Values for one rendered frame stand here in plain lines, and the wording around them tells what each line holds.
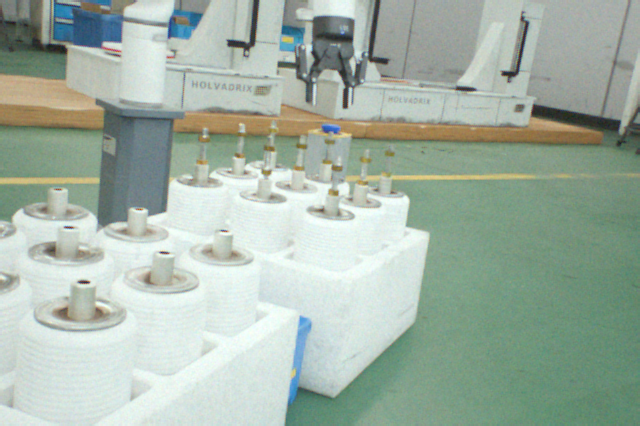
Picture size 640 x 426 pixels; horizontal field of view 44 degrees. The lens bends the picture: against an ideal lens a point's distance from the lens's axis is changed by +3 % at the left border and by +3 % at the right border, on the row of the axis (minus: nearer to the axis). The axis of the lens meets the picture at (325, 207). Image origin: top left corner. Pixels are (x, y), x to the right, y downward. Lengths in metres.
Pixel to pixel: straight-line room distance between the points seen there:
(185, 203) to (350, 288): 0.31
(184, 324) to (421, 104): 3.57
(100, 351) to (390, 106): 3.53
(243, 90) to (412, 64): 4.83
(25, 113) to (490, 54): 2.77
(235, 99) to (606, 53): 3.94
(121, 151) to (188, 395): 1.03
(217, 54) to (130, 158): 2.02
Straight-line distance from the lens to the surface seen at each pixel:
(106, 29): 5.78
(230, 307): 0.89
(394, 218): 1.37
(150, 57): 1.73
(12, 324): 0.78
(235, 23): 3.73
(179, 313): 0.79
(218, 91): 3.53
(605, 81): 6.81
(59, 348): 0.69
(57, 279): 0.84
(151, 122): 1.73
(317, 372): 1.17
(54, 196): 1.03
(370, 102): 4.04
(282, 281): 1.15
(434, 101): 4.35
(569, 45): 7.04
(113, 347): 0.70
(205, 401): 0.81
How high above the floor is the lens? 0.53
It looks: 13 degrees down
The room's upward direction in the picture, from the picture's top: 8 degrees clockwise
